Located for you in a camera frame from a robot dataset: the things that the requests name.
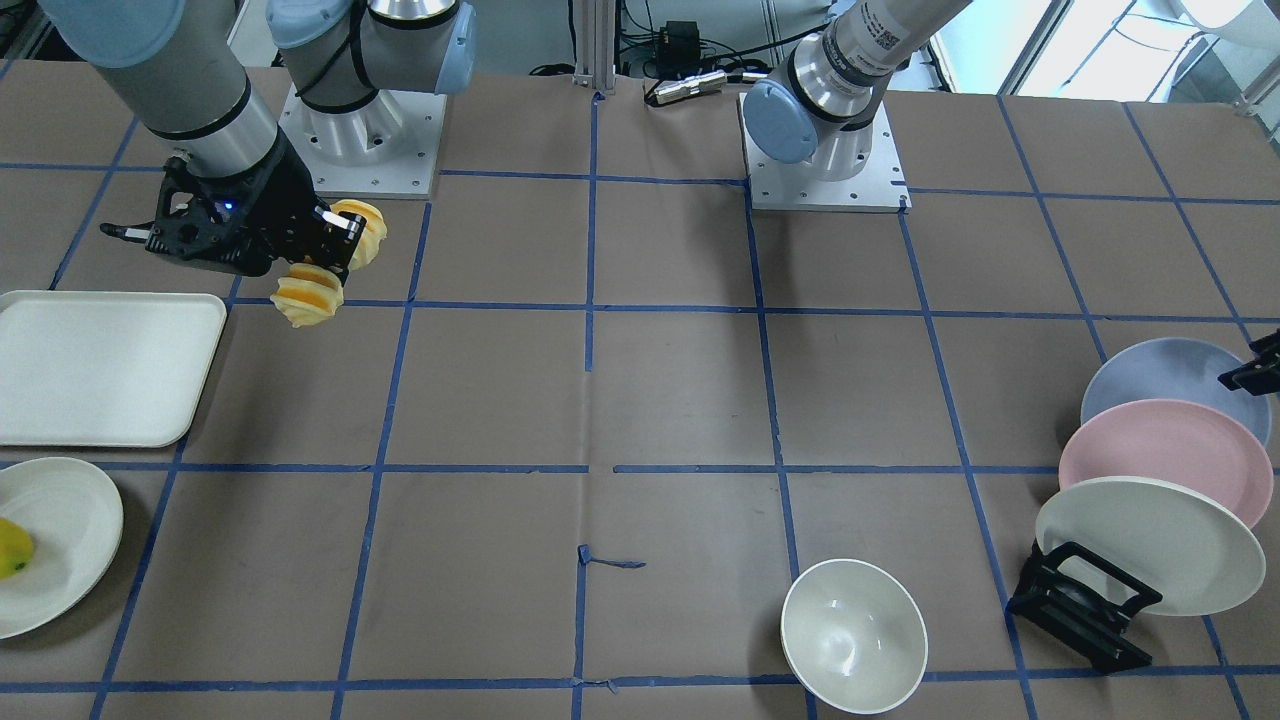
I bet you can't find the cream bowl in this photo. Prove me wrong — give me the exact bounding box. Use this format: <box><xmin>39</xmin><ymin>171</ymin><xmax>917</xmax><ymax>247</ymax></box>
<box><xmin>780</xmin><ymin>559</ymin><xmax>931</xmax><ymax>715</ymax></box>

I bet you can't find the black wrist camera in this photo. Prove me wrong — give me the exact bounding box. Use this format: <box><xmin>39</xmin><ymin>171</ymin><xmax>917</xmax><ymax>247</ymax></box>
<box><xmin>99</xmin><ymin>202</ymin><xmax>201</xmax><ymax>259</ymax></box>

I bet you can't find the white rectangular tray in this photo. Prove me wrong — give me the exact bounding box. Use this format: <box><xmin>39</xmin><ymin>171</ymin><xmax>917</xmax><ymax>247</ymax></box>
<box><xmin>1</xmin><ymin>290</ymin><xmax>227</xmax><ymax>448</ymax></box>

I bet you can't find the yellow ridged bread loaf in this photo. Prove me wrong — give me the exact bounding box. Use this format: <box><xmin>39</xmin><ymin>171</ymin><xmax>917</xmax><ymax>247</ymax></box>
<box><xmin>270</xmin><ymin>199</ymin><xmax>388</xmax><ymax>328</ymax></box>

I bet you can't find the black plate rack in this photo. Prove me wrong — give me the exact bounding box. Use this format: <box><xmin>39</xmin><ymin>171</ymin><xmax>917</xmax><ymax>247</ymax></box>
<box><xmin>1005</xmin><ymin>541</ymin><xmax>1164</xmax><ymax>675</ymax></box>

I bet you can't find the cream plate in rack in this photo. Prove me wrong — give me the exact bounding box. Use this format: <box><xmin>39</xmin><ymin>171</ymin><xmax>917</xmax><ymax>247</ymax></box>
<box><xmin>1036</xmin><ymin>477</ymin><xmax>1267</xmax><ymax>616</ymax></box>

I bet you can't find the yellow lemon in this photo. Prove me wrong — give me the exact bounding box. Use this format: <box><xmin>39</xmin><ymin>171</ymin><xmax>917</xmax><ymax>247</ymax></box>
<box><xmin>0</xmin><ymin>518</ymin><xmax>36</xmax><ymax>580</ymax></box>

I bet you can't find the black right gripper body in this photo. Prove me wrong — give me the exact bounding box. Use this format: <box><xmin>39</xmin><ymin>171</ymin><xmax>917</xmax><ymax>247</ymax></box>
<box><xmin>151</xmin><ymin>131</ymin><xmax>323</xmax><ymax>277</ymax></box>

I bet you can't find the white round plate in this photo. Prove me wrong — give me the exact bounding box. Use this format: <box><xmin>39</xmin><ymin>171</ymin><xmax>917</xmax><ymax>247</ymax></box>
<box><xmin>1</xmin><ymin>457</ymin><xmax>124</xmax><ymax>639</ymax></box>

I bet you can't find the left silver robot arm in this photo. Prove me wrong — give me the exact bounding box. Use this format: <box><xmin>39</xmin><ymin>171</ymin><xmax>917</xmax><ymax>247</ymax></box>
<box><xmin>740</xmin><ymin>1</ymin><xmax>1277</xmax><ymax>402</ymax></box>

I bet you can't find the blue plate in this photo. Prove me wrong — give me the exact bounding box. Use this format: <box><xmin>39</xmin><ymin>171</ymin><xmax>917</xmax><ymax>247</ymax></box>
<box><xmin>1079</xmin><ymin>337</ymin><xmax>1274</xmax><ymax>445</ymax></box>

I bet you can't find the pink plate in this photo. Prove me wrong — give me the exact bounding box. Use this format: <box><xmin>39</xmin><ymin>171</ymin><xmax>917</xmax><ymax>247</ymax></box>
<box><xmin>1059</xmin><ymin>398</ymin><xmax>1275</xmax><ymax>528</ymax></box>

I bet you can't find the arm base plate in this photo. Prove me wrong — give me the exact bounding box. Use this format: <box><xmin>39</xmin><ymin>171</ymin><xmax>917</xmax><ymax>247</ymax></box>
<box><xmin>279</xmin><ymin>90</ymin><xmax>449</xmax><ymax>201</ymax></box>
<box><xmin>739</xmin><ymin>102</ymin><xmax>911</xmax><ymax>213</ymax></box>

